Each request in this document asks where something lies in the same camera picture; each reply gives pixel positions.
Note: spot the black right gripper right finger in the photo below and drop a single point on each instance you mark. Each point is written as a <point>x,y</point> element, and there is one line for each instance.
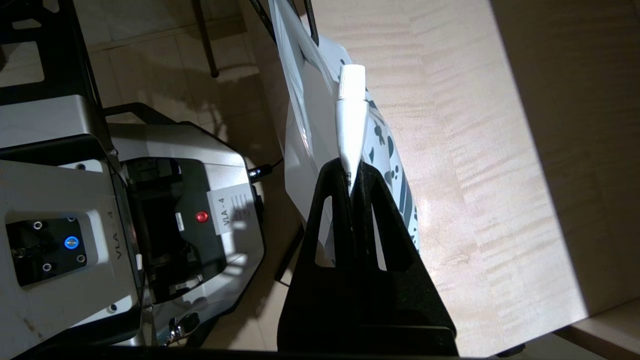
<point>395,295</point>

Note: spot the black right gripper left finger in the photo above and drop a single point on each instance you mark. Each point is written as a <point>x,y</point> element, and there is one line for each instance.
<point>320,290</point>

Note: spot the white floral plastic bag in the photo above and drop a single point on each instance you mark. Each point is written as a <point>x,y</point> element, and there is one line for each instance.
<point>310,150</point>

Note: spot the small white toothpaste tube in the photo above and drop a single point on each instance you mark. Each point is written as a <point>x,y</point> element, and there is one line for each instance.
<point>350,125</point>

